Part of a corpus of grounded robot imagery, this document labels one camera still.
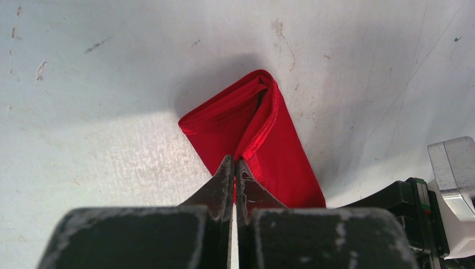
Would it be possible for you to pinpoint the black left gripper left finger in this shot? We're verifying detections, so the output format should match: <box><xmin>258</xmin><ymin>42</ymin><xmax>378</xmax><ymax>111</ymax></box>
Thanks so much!
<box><xmin>38</xmin><ymin>155</ymin><xmax>235</xmax><ymax>268</ymax></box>

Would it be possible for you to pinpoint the red satin napkin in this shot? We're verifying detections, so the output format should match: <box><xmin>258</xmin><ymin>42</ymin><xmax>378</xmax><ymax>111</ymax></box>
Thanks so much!
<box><xmin>178</xmin><ymin>69</ymin><xmax>326</xmax><ymax>208</ymax></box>

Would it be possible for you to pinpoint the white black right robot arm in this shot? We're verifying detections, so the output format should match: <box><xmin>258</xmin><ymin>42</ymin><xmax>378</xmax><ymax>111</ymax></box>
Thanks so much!
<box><xmin>350</xmin><ymin>136</ymin><xmax>474</xmax><ymax>268</ymax></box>

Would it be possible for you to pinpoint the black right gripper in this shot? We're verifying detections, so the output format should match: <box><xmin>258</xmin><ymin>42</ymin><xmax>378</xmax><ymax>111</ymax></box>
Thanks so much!
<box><xmin>339</xmin><ymin>178</ymin><xmax>450</xmax><ymax>268</ymax></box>

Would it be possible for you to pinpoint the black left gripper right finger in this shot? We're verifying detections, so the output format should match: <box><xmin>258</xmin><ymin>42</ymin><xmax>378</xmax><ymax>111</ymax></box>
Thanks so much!
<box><xmin>236</xmin><ymin>160</ymin><xmax>419</xmax><ymax>268</ymax></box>

